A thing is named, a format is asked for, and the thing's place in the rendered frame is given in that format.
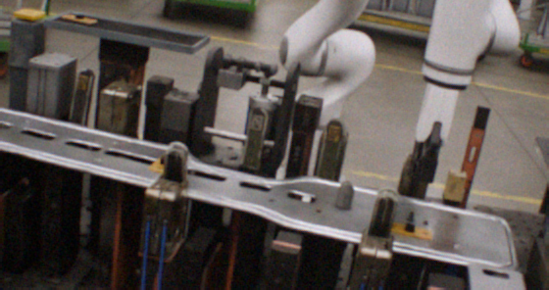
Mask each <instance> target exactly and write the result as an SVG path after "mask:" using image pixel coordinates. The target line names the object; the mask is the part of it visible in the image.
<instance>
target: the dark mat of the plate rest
mask: <svg viewBox="0 0 549 290"><path fill-rule="evenodd" d="M84 17H85V18H86V19H90V20H92V19H93V20H96V21H97V23H92V24H84V23H80V22H76V21H73V20H69V19H62V17H60V18H58V19H55V20H52V21H55V22H59V23H62V22H64V23H68V24H76V25H81V26H86V27H94V28H99V29H104V30H108V31H112V32H117V33H126V34H131V35H136V36H141V37H146V38H150V39H154V40H159V41H164V42H168V41H169V42H174V43H179V44H183V45H188V46H194V45H196V44H197V43H199V42H200V41H202V40H203V39H205V38H204V37H199V36H194V35H189V34H184V33H180V32H175V31H170V30H165V29H163V30H160V29H156V28H151V27H146V26H141V25H137V24H128V23H118V22H114V21H109V20H104V19H100V18H95V17H93V18H91V17H87V16H84Z"/></svg>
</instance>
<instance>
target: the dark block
mask: <svg viewBox="0 0 549 290"><path fill-rule="evenodd" d="M323 106H324V98H321V97H316V96H311V95H307V94H301V95H300V97H298V98H297V101H296V102H295V105H294V111H293V117H292V122H291V130H290V131H292V134H291V140H290V147H289V152H288V158H287V163H286V170H285V175H284V178H290V177H298V176H308V171H309V166H310V160H311V155H312V150H313V145H314V138H315V133H316V130H317V128H318V125H319V123H320V117H321V116H322V111H323ZM287 197H289V198H292V199H296V200H301V201H303V198H304V196H302V195H297V194H288V196H287ZM281 231H283V232H288V233H292V234H293V231H294V230H290V229H287V228H284V227H282V226H279V225H277V224H276V225H275V227H274V237H273V240H274V241H275V239H276V238H277V237H278V235H279V233H280V232H281Z"/></svg>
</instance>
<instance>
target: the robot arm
mask: <svg viewBox="0 0 549 290"><path fill-rule="evenodd" d="M368 2H369V0H320V1H319V3H318V4H316V5H315V6H314V7H313V8H312V9H311V10H310V11H309V12H307V13H305V14H304V15H303V16H302V17H301V18H299V19H298V20H297V21H296V22H295V23H294V24H293V25H292V26H291V27H290V28H289V29H288V31H287V32H286V33H285V35H284V36H283V38H282V39H281V43H280V48H279V60H280V62H281V64H282V66H283V67H284V68H285V69H286V70H287V71H288V68H289V66H290V65H291V63H292V62H293V61H294V62H299V63H301V73H299V75H300V76H304V77H325V78H326V80H325V81H322V82H321V83H319V84H317V85H315V86H313V87H311V88H309V89H306V90H304V91H302V92H300V93H298V94H297V95H296V97H295V101H297V98H298V97H300V95H301V94H307V95H311V96H316V97H321V98H324V106H323V111H322V116H321V117H320V123H319V125H318V128H317V130H316V133H315V138H314V145H313V150H312V155H311V160H310V166H309V171H308V176H313V169H314V167H315V161H316V156H317V151H318V146H319V140H320V137H322V134H323V132H324V129H325V128H326V125H327V123H328V121H329V120H330V119H332V118H339V116H340V111H341V108H342V105H343V103H344V101H345V100H346V99H347V96H349V95H350V94H351V93H352V92H353V91H354V90H355V89H357V88H358V87H359V86H360V85H361V84H362V83H363V82H364V81H365V80H366V79H367V77H368V76H369V75H370V73H371V72H372V70H373V68H374V62H375V48H374V44H373V42H372V41H371V40H370V39H369V38H368V37H367V36H366V35H364V34H363V33H361V32H358V31H352V30H342V29H344V28H346V27H347V26H349V25H350V24H352V23H353V22H354V21H355V20H357V19H358V18H359V17H360V16H361V14H362V13H363V11H364V10H365V8H366V6H367V4H368ZM435 6H436V7H435V11H434V14H433V18H432V23H431V27H430V31H429V40H428V43H427V47H426V51H425V55H424V63H423V67H422V74H423V75H424V76H423V80H424V81H425V82H427V89H426V92H425V96H424V101H423V105H422V109H421V114H420V118H419V122H418V126H417V140H418V142H420V145H419V150H418V154H417V157H416V161H417V162H419V164H418V168H417V172H416V176H415V180H416V181H417V180H418V181H419V182H420V181H422V182H427V183H432V182H433V181H434V179H435V175H436V171H437V167H438V163H439V162H438V159H439V154H440V148H441V147H443V146H444V145H445V144H446V141H447V134H448V131H449V128H450V124H451V121H452V118H453V114H454V111H455V107H456V103H457V98H458V94H459V90H466V89H467V84H469V83H471V80H472V76H473V72H474V66H475V62H476V57H478V56H479V55H485V56H493V57H503V56H507V55H509V54H511V53H513V52H515V51H516V50H517V47H518V45H519V42H520V27H519V23H518V21H517V19H516V17H515V14H514V12H513V10H512V7H511V5H510V3H509V2H508V0H436V2H435Z"/></svg>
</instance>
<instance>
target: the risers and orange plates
mask: <svg viewBox="0 0 549 290"><path fill-rule="evenodd" d="M22 177H23V164H22V157H21V156H17V155H13V154H9V153H5V152H2V151H0V270H4V271H8V272H11V273H14V274H18V275H21V276H23V275H24V273H25V272H26V271H27V270H28V269H29V268H30V266H32V265H34V264H35V263H36V262H37V260H38V259H39V258H40V250H41V241H40V231H41V215H42V211H41V207H40V194H41V187H37V186H34V185H29V184H28V178H24V179H23V180H22ZM216 233H217V231H215V230H210V228H206V227H202V226H198V227H197V229H196V230H195V232H194V233H193V235H192V236H191V238H190V239H189V240H188V242H187V243H186V245H185V246H184V250H183V257H182V265H181V266H180V270H179V284H178V290H217V285H218V279H219V272H220V266H221V259H222V253H223V246H224V243H219V245H218V247H217V248H216V249H214V246H215V239H216ZM293 234H296V235H301V236H303V238H302V242H301V251H300V256H299V261H298V263H299V266H298V270H297V275H296V281H295V286H294V290H296V287H297V282H298V277H299V272H300V267H301V263H302V258H303V252H305V249H303V247H305V242H306V237H307V233H303V232H298V231H293Z"/></svg>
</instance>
